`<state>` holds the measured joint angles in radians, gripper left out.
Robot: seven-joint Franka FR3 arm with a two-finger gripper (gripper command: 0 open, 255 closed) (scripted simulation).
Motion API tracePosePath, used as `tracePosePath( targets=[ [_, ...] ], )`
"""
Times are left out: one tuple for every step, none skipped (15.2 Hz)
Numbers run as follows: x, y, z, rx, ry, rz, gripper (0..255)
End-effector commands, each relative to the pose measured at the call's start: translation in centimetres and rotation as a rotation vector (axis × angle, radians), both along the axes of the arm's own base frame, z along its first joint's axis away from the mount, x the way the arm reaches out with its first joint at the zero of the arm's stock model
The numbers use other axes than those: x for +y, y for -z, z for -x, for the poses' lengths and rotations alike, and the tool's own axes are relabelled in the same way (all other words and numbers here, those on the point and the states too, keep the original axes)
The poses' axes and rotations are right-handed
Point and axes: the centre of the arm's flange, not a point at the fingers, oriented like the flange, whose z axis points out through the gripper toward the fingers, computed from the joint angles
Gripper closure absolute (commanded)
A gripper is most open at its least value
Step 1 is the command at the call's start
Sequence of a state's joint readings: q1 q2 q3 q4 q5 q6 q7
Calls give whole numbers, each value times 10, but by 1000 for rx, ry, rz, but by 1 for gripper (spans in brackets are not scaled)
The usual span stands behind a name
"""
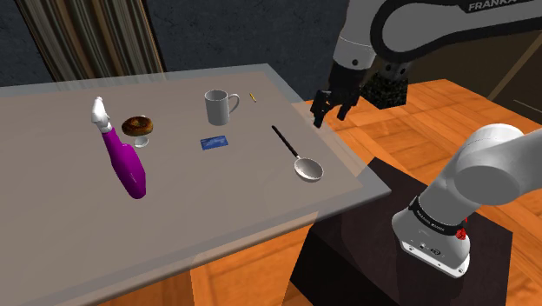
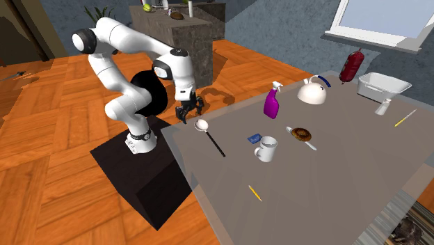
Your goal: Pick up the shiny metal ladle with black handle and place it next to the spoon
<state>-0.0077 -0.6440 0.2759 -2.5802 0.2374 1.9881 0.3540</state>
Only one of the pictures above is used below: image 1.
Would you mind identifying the brown doughnut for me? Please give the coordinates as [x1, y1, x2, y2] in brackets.
[121, 115, 155, 137]

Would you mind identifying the grey table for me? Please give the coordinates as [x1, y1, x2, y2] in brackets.
[0, 63, 393, 306]

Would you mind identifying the blue card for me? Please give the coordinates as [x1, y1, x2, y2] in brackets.
[200, 135, 229, 151]

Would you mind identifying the grey mug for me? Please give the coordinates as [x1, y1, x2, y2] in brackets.
[204, 89, 241, 127]

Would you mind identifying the black speckled block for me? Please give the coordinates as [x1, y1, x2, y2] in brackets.
[361, 71, 410, 110]

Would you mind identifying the purple spray bottle white nozzle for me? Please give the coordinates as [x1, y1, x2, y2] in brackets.
[90, 96, 148, 200]

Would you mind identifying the striped beige curtain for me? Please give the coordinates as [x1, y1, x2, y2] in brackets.
[14, 0, 166, 83]

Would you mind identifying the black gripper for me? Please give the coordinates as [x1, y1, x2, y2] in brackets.
[309, 62, 368, 129]

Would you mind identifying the silver ladle black handle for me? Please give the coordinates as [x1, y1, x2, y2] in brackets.
[271, 124, 325, 183]

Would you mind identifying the dark robot stand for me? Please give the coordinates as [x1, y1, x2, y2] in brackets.
[289, 156, 514, 306]

